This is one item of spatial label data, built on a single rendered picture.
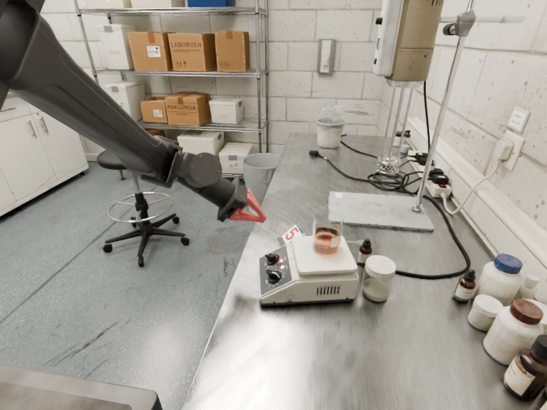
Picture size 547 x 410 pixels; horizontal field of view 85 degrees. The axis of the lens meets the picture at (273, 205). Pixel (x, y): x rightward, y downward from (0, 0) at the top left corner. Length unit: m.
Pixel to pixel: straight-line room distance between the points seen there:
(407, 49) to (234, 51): 1.93
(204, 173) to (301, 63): 2.45
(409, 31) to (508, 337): 0.65
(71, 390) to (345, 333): 0.82
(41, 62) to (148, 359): 1.39
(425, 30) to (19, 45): 0.75
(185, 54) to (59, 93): 2.46
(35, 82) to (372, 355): 0.58
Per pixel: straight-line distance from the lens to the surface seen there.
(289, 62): 2.92
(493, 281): 0.73
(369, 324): 0.65
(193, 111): 2.75
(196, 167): 0.52
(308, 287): 0.62
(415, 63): 0.85
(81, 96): 0.36
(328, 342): 0.61
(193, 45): 2.74
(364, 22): 2.91
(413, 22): 0.85
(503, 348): 0.67
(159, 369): 1.54
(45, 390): 1.19
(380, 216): 0.97
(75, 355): 1.74
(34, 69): 0.32
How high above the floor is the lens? 1.23
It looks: 29 degrees down
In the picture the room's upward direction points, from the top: straight up
